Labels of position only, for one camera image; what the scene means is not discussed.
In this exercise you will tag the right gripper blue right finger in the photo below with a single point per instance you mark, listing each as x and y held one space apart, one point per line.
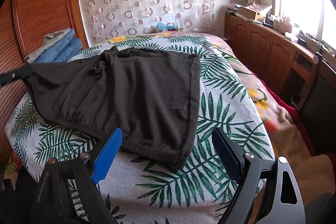
230 154

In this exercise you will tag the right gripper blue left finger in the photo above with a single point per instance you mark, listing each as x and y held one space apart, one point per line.
103 154

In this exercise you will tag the folded blue jeans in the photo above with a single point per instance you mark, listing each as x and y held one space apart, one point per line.
62 50

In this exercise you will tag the floral pink bed cover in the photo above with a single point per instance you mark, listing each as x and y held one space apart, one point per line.
275 118

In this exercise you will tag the palm leaf bed blanket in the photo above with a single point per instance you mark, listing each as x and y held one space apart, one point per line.
128 212

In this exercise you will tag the black pants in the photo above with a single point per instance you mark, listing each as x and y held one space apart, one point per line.
152 96

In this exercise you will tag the cardboard box on cabinet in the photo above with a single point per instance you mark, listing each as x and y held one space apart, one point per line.
255 11

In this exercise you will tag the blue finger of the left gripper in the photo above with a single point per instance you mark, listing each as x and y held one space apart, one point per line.
16 74

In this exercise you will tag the folded grey garment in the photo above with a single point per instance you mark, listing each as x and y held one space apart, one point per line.
49 41

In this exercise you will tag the wooden louvered wardrobe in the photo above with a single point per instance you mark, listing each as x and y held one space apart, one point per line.
24 23

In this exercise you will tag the wooden side cabinet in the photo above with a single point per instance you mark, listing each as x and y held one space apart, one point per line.
283 65

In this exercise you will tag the pink figurine on cabinet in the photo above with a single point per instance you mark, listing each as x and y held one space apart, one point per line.
285 25

